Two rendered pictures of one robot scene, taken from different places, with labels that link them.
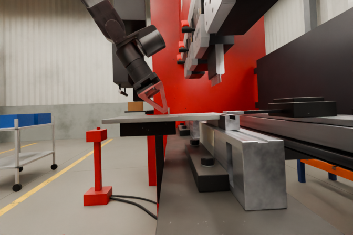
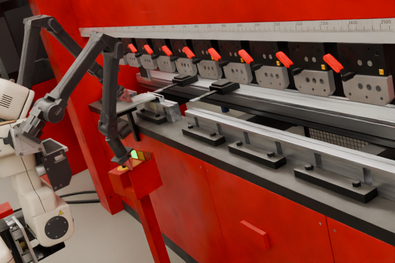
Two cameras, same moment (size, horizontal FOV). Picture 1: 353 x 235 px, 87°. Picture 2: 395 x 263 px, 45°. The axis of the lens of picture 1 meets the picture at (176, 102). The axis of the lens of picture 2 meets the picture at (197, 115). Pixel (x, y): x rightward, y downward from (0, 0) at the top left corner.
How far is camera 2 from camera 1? 219 cm
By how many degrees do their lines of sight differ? 31
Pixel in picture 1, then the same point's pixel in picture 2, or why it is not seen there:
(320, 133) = (193, 90)
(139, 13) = not seen: outside the picture
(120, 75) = (12, 63)
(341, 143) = (198, 93)
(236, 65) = not seen: hidden behind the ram
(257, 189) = (174, 117)
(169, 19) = not seen: outside the picture
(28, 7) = not seen: outside the picture
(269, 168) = (176, 110)
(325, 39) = not seen: hidden behind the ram
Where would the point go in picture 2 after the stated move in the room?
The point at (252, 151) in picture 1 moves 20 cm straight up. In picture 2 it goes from (171, 108) to (160, 71)
